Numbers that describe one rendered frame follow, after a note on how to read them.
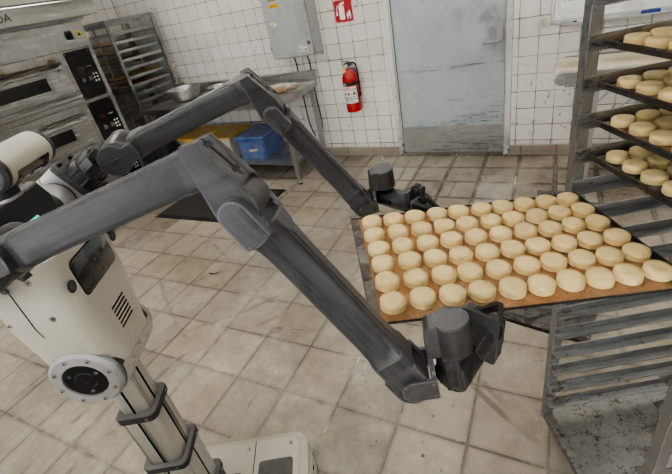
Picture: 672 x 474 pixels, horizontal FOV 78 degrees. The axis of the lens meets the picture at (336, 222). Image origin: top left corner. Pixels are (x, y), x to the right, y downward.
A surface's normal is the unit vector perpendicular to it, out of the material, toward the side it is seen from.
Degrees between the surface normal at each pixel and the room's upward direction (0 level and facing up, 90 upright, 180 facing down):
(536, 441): 0
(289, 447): 0
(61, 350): 101
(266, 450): 0
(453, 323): 8
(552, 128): 90
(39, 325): 90
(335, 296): 81
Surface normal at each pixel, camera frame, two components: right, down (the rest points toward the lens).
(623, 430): -0.18, -0.85
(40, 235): -0.01, 0.33
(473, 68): -0.41, 0.52
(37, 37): 0.89, 0.07
